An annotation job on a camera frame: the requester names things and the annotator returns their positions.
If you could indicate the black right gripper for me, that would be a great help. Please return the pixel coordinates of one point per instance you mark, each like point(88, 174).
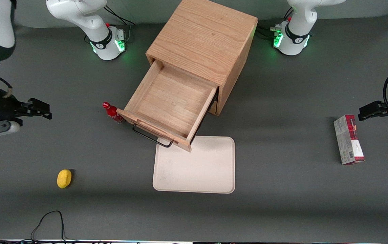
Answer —
point(5, 107)

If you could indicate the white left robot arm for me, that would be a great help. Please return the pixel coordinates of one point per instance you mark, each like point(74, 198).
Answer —
point(297, 30)

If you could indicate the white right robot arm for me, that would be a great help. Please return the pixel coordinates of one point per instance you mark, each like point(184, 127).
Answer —
point(95, 23)

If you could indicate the oak wooden drawer cabinet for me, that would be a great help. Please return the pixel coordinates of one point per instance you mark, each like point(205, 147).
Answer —
point(204, 37)

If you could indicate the grey and red carton box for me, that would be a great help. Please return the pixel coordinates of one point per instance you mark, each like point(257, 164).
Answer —
point(348, 142)

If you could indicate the red cola bottle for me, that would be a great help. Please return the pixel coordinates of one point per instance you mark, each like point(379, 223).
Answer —
point(111, 111)

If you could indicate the yellow lemon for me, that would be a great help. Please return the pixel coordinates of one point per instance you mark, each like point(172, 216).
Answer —
point(64, 178)

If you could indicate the beige plastic tray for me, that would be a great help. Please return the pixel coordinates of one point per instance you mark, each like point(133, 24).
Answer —
point(200, 169)

